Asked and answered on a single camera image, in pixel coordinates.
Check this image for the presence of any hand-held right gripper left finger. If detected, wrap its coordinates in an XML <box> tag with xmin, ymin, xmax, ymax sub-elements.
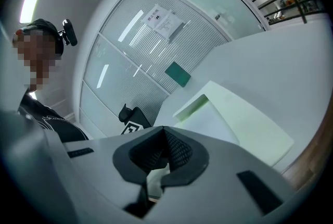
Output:
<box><xmin>112</xmin><ymin>126</ymin><xmax>170</xmax><ymax>186</ymax></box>

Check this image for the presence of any person's black printed shirt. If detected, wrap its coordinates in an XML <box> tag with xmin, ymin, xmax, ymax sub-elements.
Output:
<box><xmin>18</xmin><ymin>92</ymin><xmax>89</xmax><ymax>144</ymax></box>

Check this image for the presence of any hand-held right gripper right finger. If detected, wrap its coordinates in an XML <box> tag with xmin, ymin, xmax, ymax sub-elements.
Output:
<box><xmin>160</xmin><ymin>126</ymin><xmax>210</xmax><ymax>188</ymax></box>

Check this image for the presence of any black mesh office chair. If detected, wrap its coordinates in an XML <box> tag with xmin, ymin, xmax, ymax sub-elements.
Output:
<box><xmin>118</xmin><ymin>103</ymin><xmax>151</xmax><ymax>129</ymax></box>

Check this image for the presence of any person's head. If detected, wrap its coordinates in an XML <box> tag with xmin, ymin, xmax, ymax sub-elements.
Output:
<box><xmin>11</xmin><ymin>18</ymin><xmax>65</xmax><ymax>92</ymax></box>

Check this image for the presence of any green book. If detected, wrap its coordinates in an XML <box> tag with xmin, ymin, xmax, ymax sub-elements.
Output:
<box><xmin>164</xmin><ymin>61</ymin><xmax>191</xmax><ymax>88</ymax></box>

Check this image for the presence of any black head-mounted camera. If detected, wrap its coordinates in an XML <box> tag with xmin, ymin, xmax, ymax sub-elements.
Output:
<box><xmin>57</xmin><ymin>19</ymin><xmax>78</xmax><ymax>46</ymax></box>

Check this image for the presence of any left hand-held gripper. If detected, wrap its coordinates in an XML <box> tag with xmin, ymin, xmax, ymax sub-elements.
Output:
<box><xmin>121</xmin><ymin>120</ymin><xmax>145</xmax><ymax>135</ymax></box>

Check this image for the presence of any white paper notice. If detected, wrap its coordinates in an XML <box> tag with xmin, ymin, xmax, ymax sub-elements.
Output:
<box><xmin>141</xmin><ymin>4</ymin><xmax>184</xmax><ymax>42</ymax></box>

